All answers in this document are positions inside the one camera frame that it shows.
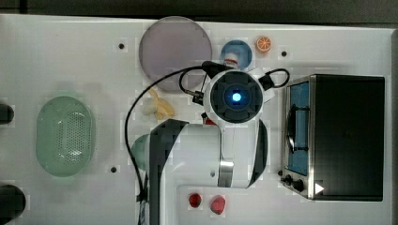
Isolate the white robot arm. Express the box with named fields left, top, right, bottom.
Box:
left=145, top=69, right=274, bottom=225

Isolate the grey round plate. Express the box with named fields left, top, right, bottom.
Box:
left=138, top=16, right=212, bottom=82

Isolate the peeled banana toy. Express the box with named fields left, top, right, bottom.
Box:
left=141, top=88, right=176, bottom=120

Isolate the blue cup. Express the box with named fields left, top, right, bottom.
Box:
left=220, top=40, right=253, bottom=69

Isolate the dark red strawberry toy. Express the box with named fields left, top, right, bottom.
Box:
left=189, top=193, right=202, bottom=208

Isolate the pink strawberry toy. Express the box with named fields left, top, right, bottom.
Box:
left=210, top=195, right=226, bottom=215

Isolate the orange slice toy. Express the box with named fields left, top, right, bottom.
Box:
left=255, top=36, right=271, bottom=53

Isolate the toaster oven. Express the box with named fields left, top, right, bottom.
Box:
left=278, top=74, right=386, bottom=202

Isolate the green perforated colander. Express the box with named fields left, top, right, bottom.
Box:
left=36, top=96, right=94, bottom=177

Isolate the black round object upper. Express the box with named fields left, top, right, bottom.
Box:
left=0, top=104, right=14, bottom=125

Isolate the black round object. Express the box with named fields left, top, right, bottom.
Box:
left=0, top=185, right=26, bottom=225
left=0, top=104, right=14, bottom=125

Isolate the black round object lower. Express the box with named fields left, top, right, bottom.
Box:
left=0, top=185, right=26, bottom=225

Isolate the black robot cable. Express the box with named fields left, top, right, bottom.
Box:
left=124, top=60, right=291, bottom=225

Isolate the green cup with handle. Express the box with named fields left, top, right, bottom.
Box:
left=130, top=134, right=150, bottom=172

